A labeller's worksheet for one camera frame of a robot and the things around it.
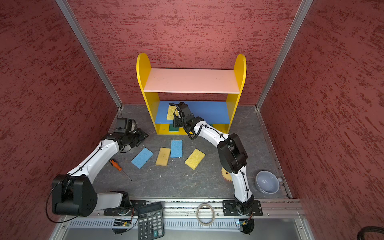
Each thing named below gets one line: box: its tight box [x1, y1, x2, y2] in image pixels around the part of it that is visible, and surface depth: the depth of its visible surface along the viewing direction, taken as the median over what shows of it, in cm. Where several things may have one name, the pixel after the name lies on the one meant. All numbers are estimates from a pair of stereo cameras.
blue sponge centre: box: [170, 140, 183, 158], surface depth 97 cm
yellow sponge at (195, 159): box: [184, 148, 206, 170], surface depth 92 cm
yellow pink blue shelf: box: [136, 53, 247, 135], surface depth 81 cm
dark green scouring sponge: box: [169, 123, 179, 133], surface depth 105 cm
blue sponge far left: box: [131, 147, 154, 169], surface depth 93 cm
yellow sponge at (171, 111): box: [166, 105, 180, 120], surface depth 98 cm
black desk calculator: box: [137, 202, 165, 240], surface depth 70 cm
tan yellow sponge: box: [155, 147, 171, 167], surface depth 93 cm
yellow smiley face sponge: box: [221, 166, 232, 182], surface depth 85 cm
